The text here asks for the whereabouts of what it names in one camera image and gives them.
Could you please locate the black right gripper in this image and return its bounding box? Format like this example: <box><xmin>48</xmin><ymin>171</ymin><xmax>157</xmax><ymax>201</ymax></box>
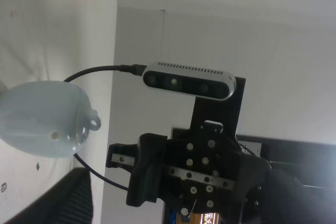
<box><xmin>106</xmin><ymin>123</ymin><xmax>270</xmax><ymax>223</ymax></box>

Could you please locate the silver depth camera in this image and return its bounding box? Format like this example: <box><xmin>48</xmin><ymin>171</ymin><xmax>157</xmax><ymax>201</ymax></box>
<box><xmin>142</xmin><ymin>62</ymin><xmax>237</xmax><ymax>101</ymax></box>

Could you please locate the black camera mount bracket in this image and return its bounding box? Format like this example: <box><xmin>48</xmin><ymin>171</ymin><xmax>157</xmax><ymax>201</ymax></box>
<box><xmin>190</xmin><ymin>77</ymin><xmax>246</xmax><ymax>138</ymax></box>

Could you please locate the light blue porcelain teapot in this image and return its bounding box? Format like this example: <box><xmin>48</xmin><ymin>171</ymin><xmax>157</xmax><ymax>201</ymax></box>
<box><xmin>1</xmin><ymin>81</ymin><xmax>101</xmax><ymax>158</ymax></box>

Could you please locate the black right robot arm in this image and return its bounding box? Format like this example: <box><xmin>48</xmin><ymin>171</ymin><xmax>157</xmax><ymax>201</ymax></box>
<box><xmin>106</xmin><ymin>117</ymin><xmax>335</xmax><ymax>223</ymax></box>

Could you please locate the black camera cable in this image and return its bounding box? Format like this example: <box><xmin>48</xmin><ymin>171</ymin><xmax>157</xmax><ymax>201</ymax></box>
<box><xmin>62</xmin><ymin>63</ymin><xmax>148</xmax><ymax>190</ymax></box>

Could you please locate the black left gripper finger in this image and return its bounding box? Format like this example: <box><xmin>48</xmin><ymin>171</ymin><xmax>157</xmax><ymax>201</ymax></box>
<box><xmin>7</xmin><ymin>168</ymin><xmax>93</xmax><ymax>223</ymax></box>

